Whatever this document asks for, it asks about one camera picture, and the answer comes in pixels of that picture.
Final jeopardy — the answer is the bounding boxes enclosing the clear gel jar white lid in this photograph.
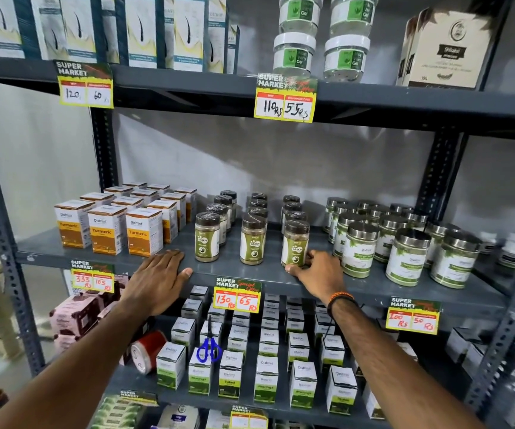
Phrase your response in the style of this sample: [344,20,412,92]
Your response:
[273,32,317,77]
[323,35,371,83]
[329,0,380,39]
[279,0,324,36]

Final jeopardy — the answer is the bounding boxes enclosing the yellow price tag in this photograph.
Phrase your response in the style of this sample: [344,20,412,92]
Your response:
[54,60,114,109]
[70,260,116,294]
[230,405,269,429]
[254,73,318,124]
[213,277,262,314]
[119,389,160,407]
[386,297,441,335]

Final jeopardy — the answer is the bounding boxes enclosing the person's right hand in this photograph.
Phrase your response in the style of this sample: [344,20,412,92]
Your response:
[285,250,350,305]

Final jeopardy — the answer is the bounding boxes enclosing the pink box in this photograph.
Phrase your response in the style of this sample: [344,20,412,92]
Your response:
[94,276,129,320]
[49,294,100,338]
[53,333,80,355]

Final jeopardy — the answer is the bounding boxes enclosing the person's left forearm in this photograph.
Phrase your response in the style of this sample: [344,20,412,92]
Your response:
[0,299,151,429]

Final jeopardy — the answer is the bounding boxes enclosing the group of white-green boxes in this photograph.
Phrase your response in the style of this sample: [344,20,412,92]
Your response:
[156,285,419,420]

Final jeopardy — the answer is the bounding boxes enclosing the person's left hand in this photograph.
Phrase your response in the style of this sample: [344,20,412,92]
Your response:
[119,250,194,318]

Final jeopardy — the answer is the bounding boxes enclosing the person's right forearm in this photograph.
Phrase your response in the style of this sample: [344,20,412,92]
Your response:
[332,301,486,429]

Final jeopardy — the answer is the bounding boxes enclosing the orange and black wristband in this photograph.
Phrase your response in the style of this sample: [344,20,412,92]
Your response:
[327,291,359,321]

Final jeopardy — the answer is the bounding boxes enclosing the group of steel-lid jars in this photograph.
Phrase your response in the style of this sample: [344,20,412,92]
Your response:
[322,197,483,289]

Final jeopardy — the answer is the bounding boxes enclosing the group of brown-lid powder bottles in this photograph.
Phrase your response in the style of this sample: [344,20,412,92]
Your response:
[194,190,313,267]

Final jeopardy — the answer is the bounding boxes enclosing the white carton box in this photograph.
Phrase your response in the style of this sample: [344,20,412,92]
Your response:
[445,327,479,364]
[462,341,491,370]

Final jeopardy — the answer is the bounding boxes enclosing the grey metal shelving rack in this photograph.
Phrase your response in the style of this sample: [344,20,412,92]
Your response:
[0,0,515,429]

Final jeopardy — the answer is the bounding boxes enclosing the beige powder box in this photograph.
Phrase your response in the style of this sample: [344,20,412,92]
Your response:
[396,15,420,87]
[403,9,498,91]

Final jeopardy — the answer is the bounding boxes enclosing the group of orange-white spice boxes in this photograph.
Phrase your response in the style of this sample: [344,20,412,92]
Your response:
[54,182,198,258]

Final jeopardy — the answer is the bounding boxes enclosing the row of white-blue hair boxes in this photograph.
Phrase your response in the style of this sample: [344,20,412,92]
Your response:
[0,0,241,75]

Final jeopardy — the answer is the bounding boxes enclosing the blue-handled scissors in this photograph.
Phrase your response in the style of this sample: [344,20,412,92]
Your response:
[196,315,223,364]

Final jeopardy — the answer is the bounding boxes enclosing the stack of green packets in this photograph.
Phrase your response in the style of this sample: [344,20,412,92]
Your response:
[88,394,160,429]

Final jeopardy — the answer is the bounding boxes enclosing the single green-label powder bottle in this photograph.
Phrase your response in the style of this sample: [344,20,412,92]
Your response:
[281,220,311,269]

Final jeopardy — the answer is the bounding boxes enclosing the white pouch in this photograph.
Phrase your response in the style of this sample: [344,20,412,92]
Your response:
[156,404,201,429]

